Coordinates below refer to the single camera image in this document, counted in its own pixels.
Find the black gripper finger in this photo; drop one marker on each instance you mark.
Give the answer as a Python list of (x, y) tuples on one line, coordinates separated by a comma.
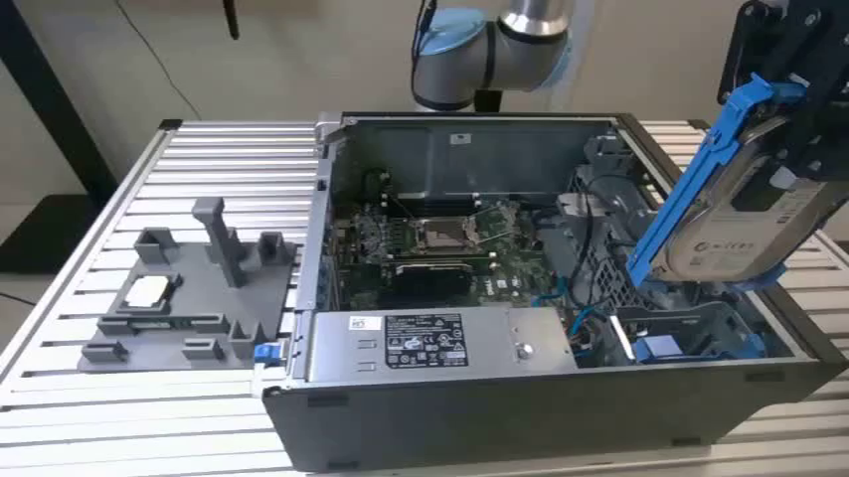
[(746, 45), (822, 99)]

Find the hard disk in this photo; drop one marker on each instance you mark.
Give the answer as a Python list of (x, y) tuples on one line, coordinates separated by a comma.
[(715, 238)]

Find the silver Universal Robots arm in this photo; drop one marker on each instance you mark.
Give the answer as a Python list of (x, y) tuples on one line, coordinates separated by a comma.
[(523, 49)]

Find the blue disk carrier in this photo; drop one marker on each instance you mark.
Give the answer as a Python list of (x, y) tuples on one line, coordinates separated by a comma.
[(659, 348)]

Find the grey perforated drive cage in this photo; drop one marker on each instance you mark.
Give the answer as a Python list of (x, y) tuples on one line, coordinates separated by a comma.
[(617, 278)]

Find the black RAM slots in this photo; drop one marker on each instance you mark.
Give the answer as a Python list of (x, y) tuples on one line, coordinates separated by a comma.
[(438, 199)]

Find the green motherboard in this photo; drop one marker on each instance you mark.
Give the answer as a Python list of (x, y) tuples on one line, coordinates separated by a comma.
[(516, 268)]

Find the CPU socket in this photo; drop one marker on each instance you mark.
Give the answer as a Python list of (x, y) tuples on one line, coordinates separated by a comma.
[(440, 236)]

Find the thin metal locking lever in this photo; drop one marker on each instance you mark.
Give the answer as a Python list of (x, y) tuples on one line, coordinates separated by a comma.
[(403, 206)]

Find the black graphics card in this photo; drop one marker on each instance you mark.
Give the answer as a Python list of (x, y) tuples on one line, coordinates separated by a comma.
[(431, 283)]

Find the silver power supply unit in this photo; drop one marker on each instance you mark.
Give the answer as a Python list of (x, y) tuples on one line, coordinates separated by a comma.
[(490, 343)]

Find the dark grey PC case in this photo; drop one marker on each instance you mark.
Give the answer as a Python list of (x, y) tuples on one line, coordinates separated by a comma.
[(496, 422)]

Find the grey parts rack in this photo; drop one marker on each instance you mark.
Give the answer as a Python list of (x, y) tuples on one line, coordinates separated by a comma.
[(199, 298)]

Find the green RAM stick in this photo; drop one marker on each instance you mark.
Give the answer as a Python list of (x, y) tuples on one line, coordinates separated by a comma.
[(175, 324)]

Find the silver CPU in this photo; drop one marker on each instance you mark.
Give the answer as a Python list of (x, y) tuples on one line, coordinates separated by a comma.
[(148, 292)]

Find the black stand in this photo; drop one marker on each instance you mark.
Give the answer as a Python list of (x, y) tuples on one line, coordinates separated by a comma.
[(40, 84)]

